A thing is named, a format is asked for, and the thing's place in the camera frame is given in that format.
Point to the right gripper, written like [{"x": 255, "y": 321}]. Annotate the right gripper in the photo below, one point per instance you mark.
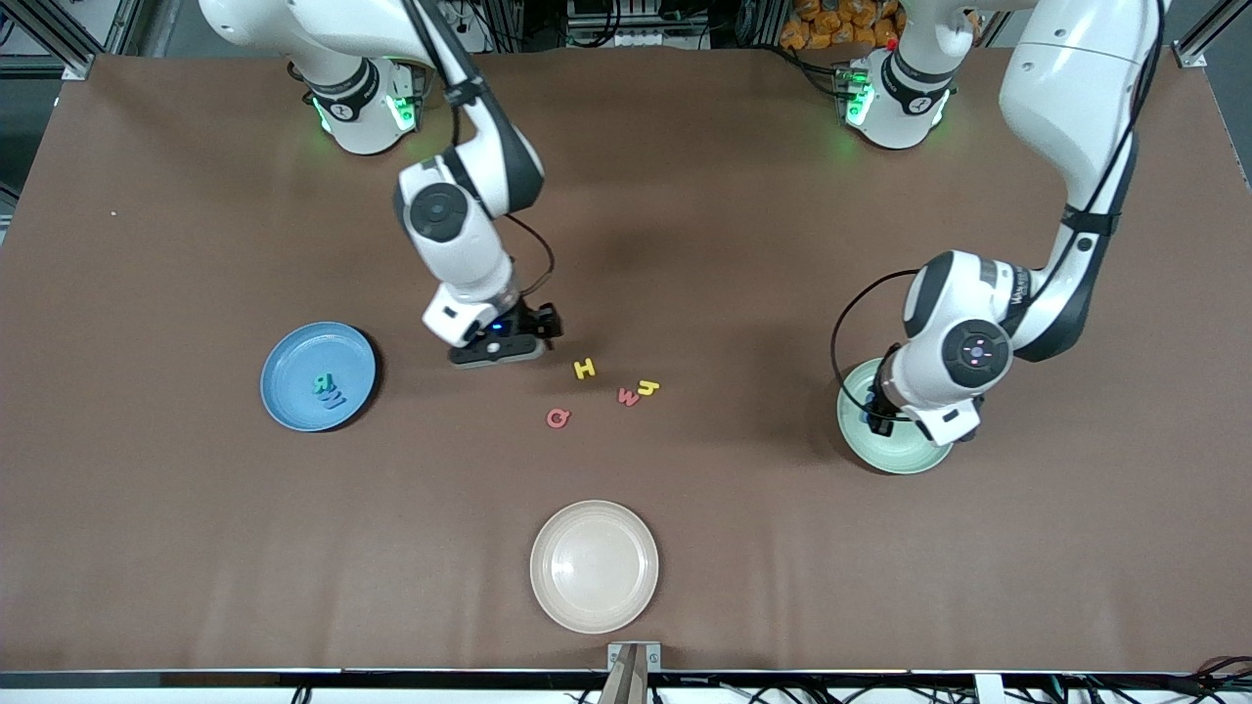
[{"x": 533, "y": 321}]

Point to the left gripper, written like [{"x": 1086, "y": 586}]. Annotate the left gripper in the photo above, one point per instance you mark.
[{"x": 883, "y": 403}]

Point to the yellow foam capital H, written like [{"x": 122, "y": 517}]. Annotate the yellow foam capital H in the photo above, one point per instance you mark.
[{"x": 585, "y": 369}]

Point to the red foam letter Q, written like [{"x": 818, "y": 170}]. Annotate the red foam letter Q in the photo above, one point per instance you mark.
[{"x": 558, "y": 411}]

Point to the yellow foam lowercase h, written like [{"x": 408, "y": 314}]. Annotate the yellow foam lowercase h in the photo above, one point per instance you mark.
[{"x": 646, "y": 391}]

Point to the dark blue foam letter M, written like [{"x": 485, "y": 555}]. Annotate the dark blue foam letter M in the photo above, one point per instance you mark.
[{"x": 333, "y": 400}]

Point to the green foam letter R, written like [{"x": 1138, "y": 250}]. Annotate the green foam letter R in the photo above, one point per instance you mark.
[{"x": 321, "y": 383}]

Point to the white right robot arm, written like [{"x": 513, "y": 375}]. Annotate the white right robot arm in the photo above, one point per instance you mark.
[{"x": 293, "y": 20}]

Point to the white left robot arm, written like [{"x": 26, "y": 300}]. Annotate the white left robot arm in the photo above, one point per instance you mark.
[{"x": 1076, "y": 88}]

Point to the green plate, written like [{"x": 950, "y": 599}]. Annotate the green plate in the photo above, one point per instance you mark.
[{"x": 880, "y": 455}]

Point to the pink foam lowercase w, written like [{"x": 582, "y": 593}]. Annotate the pink foam lowercase w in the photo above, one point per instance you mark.
[{"x": 627, "y": 399}]

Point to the beige plate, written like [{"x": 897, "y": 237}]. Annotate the beige plate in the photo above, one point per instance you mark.
[{"x": 594, "y": 567}]

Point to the blue plate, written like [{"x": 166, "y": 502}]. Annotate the blue plate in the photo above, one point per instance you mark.
[{"x": 289, "y": 376}]

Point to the white power strip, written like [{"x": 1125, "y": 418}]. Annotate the white power strip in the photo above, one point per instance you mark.
[{"x": 469, "y": 15}]

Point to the orange packaged items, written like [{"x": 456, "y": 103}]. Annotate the orange packaged items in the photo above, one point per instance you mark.
[{"x": 822, "y": 24}]

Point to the grey metal camera mount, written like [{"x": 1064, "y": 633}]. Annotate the grey metal camera mount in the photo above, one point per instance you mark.
[{"x": 634, "y": 675}]

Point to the aluminium frame post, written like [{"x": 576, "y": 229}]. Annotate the aluminium frame post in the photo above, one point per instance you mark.
[
  {"x": 68, "y": 54},
  {"x": 1193, "y": 49}
]

